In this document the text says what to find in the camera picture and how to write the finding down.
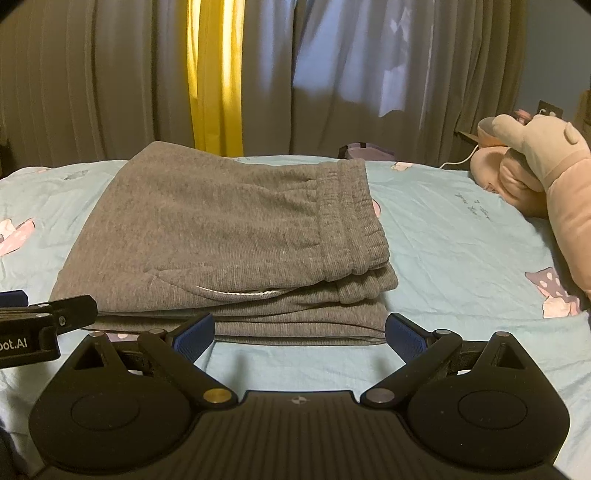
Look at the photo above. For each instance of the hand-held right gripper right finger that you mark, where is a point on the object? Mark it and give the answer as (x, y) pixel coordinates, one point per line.
(406, 336)

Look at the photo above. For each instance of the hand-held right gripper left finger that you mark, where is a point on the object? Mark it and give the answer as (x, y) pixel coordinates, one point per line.
(195, 336)

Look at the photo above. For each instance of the light blue printed bed sheet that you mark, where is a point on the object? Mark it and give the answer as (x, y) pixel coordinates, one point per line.
(461, 240)

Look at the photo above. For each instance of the pink plush pillow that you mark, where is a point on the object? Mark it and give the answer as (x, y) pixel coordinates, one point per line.
(503, 175)

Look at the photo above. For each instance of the yellow curtain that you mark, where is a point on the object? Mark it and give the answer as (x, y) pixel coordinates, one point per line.
(214, 78)

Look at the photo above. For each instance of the beige long plush toy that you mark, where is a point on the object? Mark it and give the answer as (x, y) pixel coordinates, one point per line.
(568, 184)

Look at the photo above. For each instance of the dark bag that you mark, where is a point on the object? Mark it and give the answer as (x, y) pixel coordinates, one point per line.
(364, 151)

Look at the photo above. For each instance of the grey pants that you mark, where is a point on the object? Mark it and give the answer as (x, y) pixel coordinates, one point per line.
(221, 230)

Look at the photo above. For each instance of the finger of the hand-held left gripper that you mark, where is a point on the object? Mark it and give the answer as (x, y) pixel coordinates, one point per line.
(11, 297)
(74, 310)

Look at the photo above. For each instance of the grey curtain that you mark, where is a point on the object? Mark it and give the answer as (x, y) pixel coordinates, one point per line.
(92, 78)
(369, 69)

